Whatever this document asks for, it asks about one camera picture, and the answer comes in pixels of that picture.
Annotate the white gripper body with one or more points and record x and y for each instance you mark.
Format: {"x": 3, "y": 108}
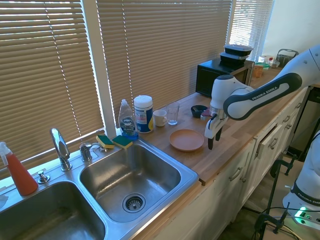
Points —
{"x": 212, "y": 126}

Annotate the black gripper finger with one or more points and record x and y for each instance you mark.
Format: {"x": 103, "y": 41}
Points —
{"x": 219, "y": 133}
{"x": 210, "y": 143}

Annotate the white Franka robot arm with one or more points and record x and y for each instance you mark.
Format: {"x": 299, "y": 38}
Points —
{"x": 262, "y": 95}

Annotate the white ceramic mug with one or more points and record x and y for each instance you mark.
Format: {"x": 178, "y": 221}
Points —
{"x": 159, "y": 118}

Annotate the stainless steel double sink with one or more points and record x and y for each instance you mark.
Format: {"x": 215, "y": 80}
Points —
{"x": 140, "y": 175}

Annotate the chrome sink side sprayer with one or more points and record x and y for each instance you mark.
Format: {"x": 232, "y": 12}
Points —
{"x": 85, "y": 151}

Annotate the small chrome sink knob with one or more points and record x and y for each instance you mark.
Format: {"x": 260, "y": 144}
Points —
{"x": 43, "y": 178}

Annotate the dark blue bowl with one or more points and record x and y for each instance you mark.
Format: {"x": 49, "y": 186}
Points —
{"x": 196, "y": 111}

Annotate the clear drinking glass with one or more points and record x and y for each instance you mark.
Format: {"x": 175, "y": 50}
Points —
{"x": 173, "y": 115}

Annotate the black microwave oven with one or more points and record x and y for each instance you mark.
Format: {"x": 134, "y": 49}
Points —
{"x": 207, "y": 77}

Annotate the white kitchen cabinet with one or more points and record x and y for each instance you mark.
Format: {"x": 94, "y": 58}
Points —
{"x": 225, "y": 200}

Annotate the black plastic food container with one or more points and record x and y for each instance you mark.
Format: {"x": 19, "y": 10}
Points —
{"x": 237, "y": 50}
{"x": 232, "y": 60}

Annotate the Lysol wipes canister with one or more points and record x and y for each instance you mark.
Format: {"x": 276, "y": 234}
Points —
{"x": 143, "y": 115}

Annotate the orange food container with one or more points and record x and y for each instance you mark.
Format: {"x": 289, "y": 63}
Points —
{"x": 258, "y": 71}

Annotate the black C-clamp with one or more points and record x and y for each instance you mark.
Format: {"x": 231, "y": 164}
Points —
{"x": 271, "y": 220}
{"x": 287, "y": 163}

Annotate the clear dish soap bottle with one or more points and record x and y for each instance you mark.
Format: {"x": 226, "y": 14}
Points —
{"x": 128, "y": 122}

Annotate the clear container with green lid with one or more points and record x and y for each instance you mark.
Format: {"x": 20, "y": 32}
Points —
{"x": 265, "y": 60}

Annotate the yellow green sponge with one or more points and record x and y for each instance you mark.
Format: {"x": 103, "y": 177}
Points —
{"x": 105, "y": 141}
{"x": 122, "y": 142}

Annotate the black appliance front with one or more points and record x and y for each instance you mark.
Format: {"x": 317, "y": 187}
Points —
{"x": 308, "y": 120}

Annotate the chrome kitchen faucet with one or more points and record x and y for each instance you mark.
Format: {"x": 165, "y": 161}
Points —
{"x": 61, "y": 147}

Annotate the spray bottle with orange liquid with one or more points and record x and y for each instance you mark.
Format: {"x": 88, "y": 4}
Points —
{"x": 21, "y": 175}

